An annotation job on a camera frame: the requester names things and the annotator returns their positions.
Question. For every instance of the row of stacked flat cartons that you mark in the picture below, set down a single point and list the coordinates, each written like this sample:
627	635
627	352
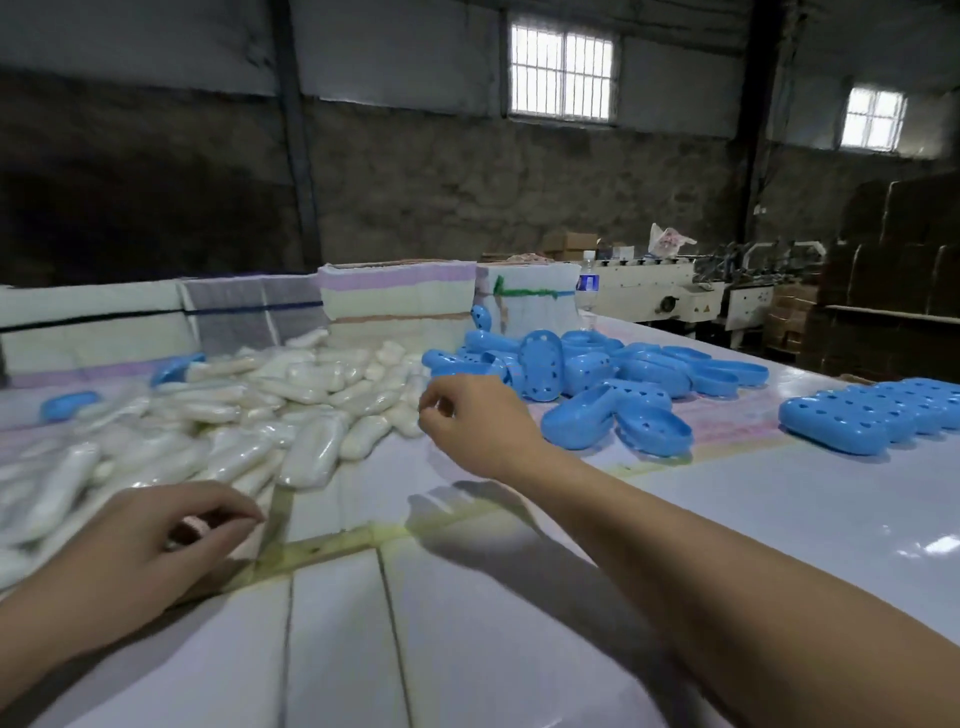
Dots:
90	330

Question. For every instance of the white workshop machine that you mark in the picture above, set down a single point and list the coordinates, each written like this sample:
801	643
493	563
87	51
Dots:
652	292

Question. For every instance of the brown cardboard box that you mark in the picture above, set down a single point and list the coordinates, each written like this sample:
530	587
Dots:
570	244

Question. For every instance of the white sheet stack, green mark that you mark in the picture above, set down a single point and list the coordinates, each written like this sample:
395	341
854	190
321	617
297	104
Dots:
532	304

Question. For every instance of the person's left hand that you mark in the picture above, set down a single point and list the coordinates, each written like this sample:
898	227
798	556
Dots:
120	570

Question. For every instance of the pile of white soaps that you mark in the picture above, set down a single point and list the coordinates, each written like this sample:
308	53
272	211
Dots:
225	420

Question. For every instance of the white plastic bag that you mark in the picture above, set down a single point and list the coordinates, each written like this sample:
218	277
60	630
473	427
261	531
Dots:
670	240

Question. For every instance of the small barred window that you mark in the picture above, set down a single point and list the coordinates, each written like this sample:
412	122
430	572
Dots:
874	118

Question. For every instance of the row of blue boxes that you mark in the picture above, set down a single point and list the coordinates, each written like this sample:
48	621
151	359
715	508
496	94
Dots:
862	416

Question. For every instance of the clear water bottle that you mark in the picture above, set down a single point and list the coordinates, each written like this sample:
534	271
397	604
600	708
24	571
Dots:
588	289

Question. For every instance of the silver sheet bundle, blue band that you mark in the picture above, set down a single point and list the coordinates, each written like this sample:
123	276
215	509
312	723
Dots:
247	307

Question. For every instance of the white carton stack, pink stripe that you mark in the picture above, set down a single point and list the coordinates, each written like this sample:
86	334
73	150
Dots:
397	300

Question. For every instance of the blue oval plastic lid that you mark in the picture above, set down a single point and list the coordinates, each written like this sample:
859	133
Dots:
69	406
481	318
174	370

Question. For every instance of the pile of blue plastic lids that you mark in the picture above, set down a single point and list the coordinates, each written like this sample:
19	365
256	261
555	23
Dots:
600	382

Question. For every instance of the person's right hand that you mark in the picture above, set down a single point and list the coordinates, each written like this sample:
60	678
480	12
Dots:
487	427

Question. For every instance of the clear plastic bag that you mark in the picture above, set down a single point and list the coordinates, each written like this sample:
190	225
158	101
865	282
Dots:
322	546

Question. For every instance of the dark metal pillar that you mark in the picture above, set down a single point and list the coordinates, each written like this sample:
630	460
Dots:
296	135
759	120

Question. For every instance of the person's right forearm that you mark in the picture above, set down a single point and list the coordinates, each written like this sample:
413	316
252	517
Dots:
750	592

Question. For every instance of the stacks of brown carton boxes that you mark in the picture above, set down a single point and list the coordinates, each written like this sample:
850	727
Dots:
885	300

